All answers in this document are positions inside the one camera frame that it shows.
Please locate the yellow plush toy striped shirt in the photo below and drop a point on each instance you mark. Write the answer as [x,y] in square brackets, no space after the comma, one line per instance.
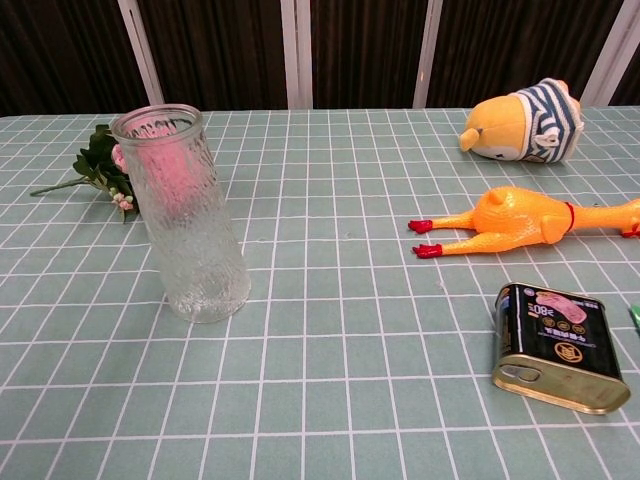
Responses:
[505,127]

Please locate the black pleated curtain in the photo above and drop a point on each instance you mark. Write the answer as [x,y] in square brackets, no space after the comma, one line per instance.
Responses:
[225,50]

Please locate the pink artificial rose bouquet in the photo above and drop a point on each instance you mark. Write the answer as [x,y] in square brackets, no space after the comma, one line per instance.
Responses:
[98,161]

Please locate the transparent textured glass vase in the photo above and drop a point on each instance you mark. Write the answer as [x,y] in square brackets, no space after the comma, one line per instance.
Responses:
[200,260]

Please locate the black luncheon meat can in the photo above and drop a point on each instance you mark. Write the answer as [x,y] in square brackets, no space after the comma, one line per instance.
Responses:
[560,345]

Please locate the green sachet packet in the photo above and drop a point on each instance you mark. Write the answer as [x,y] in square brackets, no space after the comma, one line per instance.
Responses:
[635,316]

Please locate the yellow rubber chicken toy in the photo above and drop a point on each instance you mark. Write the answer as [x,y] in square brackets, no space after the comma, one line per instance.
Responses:
[515,215]

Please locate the white metal frame post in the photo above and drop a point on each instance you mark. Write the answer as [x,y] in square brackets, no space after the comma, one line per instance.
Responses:
[296,50]
[427,50]
[142,55]
[612,50]

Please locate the green checked tablecloth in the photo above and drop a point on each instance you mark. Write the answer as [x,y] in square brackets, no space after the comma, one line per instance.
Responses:
[325,300]

